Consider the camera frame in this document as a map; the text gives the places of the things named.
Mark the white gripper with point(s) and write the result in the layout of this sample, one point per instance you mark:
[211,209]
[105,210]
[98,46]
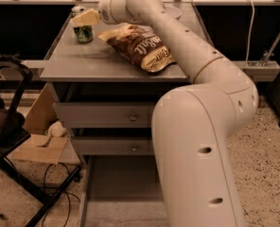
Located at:
[104,14]

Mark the green soda can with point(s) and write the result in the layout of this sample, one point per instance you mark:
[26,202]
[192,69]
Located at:
[84,34]

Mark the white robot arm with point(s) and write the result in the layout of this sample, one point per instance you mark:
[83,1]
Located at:
[191,124]

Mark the grey drawer cabinet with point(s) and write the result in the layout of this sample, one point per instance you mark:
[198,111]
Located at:
[96,62]

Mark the top grey drawer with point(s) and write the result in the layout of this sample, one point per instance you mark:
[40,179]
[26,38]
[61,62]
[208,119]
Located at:
[108,105]

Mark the middle grey drawer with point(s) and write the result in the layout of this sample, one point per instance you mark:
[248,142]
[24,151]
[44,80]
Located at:
[113,141]

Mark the open bottom grey drawer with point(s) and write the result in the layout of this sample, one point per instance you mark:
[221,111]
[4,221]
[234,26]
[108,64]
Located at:
[121,191]

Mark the brown yellow chip bag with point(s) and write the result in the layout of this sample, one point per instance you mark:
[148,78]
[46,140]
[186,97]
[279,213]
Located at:
[139,46]

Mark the white ceramic bowl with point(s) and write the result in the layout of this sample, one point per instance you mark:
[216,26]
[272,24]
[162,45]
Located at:
[173,13]

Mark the black chair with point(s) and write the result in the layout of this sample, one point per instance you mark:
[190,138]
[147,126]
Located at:
[11,128]

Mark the white round object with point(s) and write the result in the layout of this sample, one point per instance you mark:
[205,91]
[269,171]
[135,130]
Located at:
[56,130]

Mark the cardboard box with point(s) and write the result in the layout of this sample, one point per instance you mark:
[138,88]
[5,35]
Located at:
[40,147]

